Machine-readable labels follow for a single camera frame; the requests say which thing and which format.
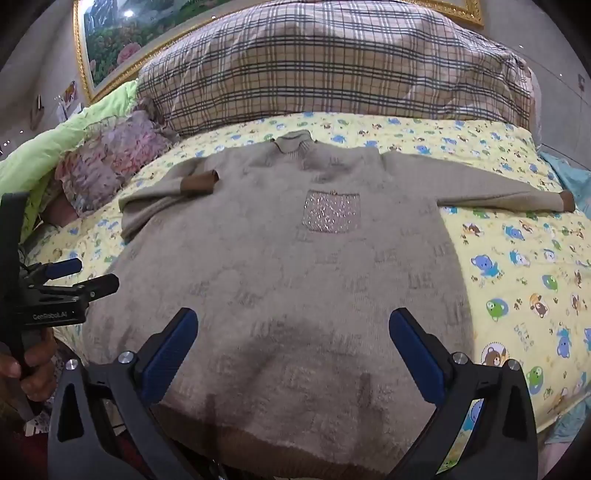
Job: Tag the yellow cartoon bear bedsheet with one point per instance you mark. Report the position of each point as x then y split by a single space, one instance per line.
527 274

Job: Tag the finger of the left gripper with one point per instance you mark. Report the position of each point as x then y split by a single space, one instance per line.
40 273
87 288

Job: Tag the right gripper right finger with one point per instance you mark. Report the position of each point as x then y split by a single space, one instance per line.
503 443

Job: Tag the light green blanket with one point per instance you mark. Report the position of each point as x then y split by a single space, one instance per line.
28 168

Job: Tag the light blue cloth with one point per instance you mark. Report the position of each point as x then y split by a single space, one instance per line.
576 180

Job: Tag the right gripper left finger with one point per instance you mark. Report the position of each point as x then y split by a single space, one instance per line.
81 440

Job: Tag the gold framed floral painting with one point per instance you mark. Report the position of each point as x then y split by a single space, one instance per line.
120 37

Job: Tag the plaid checkered quilt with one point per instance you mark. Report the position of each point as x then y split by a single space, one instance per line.
498 87

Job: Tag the floral ruffled pillow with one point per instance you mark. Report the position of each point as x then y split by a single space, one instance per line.
112 151

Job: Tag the person left hand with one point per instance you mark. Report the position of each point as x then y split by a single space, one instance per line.
41 384

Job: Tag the beige knit sweater brown trim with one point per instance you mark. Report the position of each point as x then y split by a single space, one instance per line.
294 253

